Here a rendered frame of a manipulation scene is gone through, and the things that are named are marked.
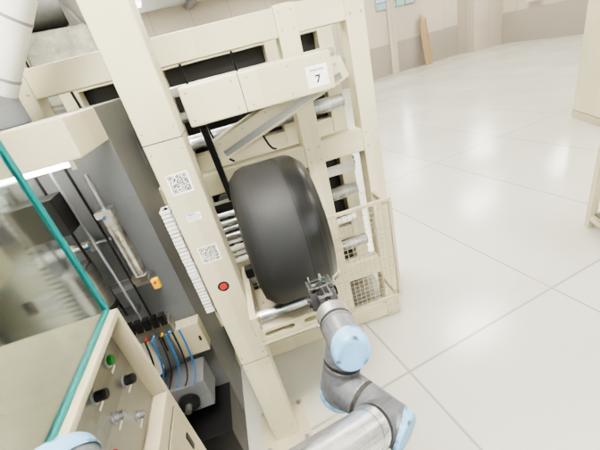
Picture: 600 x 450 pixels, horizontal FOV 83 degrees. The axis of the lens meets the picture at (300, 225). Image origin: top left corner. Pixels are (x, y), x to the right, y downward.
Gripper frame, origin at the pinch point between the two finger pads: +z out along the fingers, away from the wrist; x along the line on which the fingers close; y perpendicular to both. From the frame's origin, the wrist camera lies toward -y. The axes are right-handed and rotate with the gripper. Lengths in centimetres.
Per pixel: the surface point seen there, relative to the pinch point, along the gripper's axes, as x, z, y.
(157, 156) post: 35, 23, 51
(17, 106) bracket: 80, 51, 79
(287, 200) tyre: -0.6, 13.6, 26.0
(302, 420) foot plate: 22, 48, -108
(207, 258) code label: 33.5, 27.9, 9.7
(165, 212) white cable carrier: 41, 26, 31
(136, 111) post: 36, 21, 65
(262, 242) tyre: 11.6, 9.0, 16.2
